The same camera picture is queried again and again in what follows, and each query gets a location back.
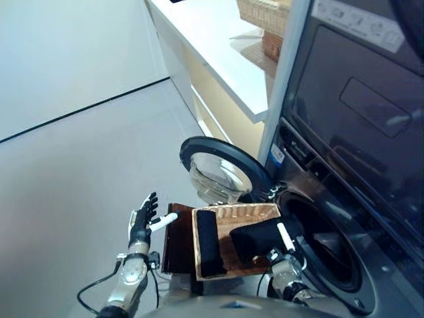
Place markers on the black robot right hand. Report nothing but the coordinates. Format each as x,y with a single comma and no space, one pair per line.
285,236

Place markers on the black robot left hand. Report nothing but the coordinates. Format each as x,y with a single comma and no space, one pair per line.
142,218

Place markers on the black garment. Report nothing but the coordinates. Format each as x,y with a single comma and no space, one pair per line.
210,242
258,238

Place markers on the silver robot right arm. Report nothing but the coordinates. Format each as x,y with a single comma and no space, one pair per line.
288,278

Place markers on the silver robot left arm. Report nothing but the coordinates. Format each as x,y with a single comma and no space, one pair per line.
130,271

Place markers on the grey front-load washing machine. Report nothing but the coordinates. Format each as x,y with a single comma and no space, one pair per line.
374,232

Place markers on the round glass washing machine door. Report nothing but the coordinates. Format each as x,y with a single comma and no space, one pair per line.
222,155

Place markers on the brown acrylic stand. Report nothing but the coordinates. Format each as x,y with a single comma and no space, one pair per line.
177,238

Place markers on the brown wicker laundry basket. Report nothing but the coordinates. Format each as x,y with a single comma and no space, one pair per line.
245,212

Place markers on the blue white energy label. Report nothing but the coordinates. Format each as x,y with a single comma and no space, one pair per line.
277,153

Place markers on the grey robot torso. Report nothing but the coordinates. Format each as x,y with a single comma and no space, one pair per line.
232,308

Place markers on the dark grey stacked dryer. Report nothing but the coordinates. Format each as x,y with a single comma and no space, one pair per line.
364,99

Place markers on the white counter cabinet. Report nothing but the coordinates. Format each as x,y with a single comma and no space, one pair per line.
205,49

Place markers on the dark brown wicker basket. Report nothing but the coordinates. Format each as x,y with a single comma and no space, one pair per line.
273,46

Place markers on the black rectangular sink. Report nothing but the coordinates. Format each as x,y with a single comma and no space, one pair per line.
177,1

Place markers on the light wicker storage basket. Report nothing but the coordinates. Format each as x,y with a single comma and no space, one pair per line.
261,13

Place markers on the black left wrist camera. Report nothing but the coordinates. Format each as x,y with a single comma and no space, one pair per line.
154,260

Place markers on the white appliance enclosure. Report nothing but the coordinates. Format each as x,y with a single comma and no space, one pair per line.
285,83

